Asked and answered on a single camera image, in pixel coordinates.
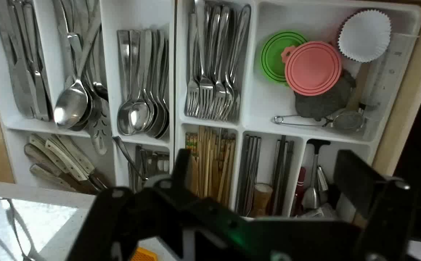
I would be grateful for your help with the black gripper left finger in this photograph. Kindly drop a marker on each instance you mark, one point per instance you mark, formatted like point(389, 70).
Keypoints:
point(180, 168)

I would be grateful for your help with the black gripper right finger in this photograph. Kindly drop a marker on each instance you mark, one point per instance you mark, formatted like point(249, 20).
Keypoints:
point(379, 207)

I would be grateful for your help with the silver piping nozzle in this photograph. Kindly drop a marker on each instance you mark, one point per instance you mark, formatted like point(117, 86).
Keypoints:
point(159, 164)

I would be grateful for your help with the open wooden kitchen drawer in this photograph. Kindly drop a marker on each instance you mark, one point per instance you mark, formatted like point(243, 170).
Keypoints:
point(176, 72)

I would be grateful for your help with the wooden drawer with dark front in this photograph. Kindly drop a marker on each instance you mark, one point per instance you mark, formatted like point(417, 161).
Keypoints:
point(408, 106)

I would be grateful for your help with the wooden chopstick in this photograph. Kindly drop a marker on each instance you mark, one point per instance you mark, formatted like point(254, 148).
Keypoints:
point(225, 164)
point(204, 164)

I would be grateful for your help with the thin metal skewer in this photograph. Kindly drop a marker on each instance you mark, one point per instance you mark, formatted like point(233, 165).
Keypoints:
point(128, 159)

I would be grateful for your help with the dark metal chopstick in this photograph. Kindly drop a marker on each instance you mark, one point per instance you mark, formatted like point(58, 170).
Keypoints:
point(283, 168)
point(250, 168)

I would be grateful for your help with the small steel spoon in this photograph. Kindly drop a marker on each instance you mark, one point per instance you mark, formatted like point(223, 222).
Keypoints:
point(160, 101)
point(132, 116)

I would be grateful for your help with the steel fork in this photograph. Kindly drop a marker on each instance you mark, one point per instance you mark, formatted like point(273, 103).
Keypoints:
point(218, 94)
point(234, 72)
point(193, 94)

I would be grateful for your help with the brown cork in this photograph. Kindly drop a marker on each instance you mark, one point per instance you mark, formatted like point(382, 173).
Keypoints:
point(262, 196)

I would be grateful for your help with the metal tea strainer tongs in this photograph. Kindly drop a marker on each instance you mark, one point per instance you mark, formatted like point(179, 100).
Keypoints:
point(349, 120)

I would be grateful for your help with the large steel spoon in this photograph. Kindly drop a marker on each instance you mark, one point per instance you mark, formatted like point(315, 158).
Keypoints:
point(70, 106)
point(98, 88)

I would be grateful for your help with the dark grey round lid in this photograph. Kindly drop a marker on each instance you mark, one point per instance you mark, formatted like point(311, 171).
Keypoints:
point(327, 103)

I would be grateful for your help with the clear plastic ruler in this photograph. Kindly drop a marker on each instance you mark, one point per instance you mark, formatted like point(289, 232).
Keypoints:
point(392, 67)

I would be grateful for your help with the green silicone lid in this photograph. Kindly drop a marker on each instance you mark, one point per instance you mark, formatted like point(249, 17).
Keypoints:
point(270, 58)

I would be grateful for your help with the pink silicone lid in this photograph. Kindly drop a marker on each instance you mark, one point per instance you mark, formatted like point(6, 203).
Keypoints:
point(313, 67)

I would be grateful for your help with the steel table knife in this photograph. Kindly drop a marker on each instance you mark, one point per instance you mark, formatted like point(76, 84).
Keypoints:
point(12, 62)
point(38, 81)

